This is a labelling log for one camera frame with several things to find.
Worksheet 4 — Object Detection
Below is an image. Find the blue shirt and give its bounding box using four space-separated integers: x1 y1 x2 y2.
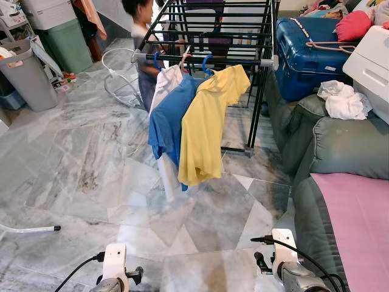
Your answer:
148 74 207 191

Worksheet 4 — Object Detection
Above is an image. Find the blue plastic hanger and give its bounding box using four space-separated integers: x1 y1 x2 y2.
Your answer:
202 55 216 78
152 51 164 72

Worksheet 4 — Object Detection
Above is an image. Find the pink sofa mat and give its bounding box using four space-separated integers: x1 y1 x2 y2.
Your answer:
311 172 389 292

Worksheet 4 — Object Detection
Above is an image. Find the grey-green sofa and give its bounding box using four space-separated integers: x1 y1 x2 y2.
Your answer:
264 73 389 292

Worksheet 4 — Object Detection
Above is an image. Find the yellow shirt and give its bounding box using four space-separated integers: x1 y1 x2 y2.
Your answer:
178 64 251 187

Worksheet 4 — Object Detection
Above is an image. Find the crumpled white cloth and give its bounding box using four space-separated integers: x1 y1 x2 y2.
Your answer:
317 80 373 120

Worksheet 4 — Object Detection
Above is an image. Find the white shirt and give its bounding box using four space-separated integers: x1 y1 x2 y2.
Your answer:
150 64 186 203

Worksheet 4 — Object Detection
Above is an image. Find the blue hard suitcase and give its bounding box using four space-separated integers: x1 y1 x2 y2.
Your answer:
275 17 364 102

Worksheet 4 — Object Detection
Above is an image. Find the black metal drying rack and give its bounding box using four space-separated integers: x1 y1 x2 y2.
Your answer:
131 0 280 156

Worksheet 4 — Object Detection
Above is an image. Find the blue plastic tub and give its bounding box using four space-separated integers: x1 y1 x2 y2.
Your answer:
0 88 26 111

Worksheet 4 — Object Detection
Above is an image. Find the grey laundry bin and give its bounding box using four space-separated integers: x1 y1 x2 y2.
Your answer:
0 38 61 113

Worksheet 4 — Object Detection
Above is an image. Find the white storage box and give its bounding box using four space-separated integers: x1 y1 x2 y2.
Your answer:
342 26 389 125

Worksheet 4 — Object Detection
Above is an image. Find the green laundry basket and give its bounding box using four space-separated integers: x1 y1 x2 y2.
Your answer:
38 18 94 74

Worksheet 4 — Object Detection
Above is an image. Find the small child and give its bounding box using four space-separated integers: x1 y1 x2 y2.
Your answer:
122 0 168 111

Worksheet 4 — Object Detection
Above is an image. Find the red cushion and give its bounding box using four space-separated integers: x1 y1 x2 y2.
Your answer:
334 10 373 42

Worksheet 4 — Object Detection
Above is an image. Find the brown wooden board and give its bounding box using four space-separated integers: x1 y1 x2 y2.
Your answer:
73 0 108 41

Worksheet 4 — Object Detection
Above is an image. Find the white storage bin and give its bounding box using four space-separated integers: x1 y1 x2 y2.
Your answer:
20 0 77 31

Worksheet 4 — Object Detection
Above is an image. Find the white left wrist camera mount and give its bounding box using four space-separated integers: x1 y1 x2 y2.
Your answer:
102 243 128 288

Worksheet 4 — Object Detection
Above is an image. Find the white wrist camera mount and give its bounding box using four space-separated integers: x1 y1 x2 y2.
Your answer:
102 243 128 288
270 229 300 266

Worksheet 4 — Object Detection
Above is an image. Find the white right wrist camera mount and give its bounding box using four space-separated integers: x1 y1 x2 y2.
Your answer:
270 229 300 266

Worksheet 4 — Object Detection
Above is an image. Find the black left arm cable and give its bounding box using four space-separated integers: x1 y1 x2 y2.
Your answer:
53 252 105 292

